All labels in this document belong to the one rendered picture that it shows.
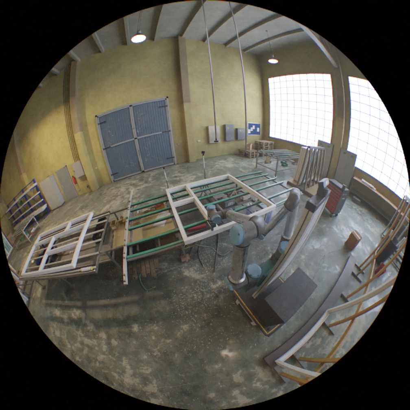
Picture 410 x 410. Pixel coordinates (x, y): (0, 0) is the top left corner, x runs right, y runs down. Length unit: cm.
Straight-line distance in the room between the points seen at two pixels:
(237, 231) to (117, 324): 239
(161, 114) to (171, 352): 833
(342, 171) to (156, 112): 993
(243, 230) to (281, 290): 89
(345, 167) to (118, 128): 1154
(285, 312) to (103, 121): 868
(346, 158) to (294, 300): 713
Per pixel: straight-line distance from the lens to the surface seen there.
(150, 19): 848
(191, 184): 276
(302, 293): 153
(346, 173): 790
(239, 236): 73
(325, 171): 820
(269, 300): 136
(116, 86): 837
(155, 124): 752
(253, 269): 127
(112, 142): 780
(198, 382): 227
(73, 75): 959
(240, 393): 239
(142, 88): 803
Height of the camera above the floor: 209
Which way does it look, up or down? 35 degrees down
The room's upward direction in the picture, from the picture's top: 5 degrees counter-clockwise
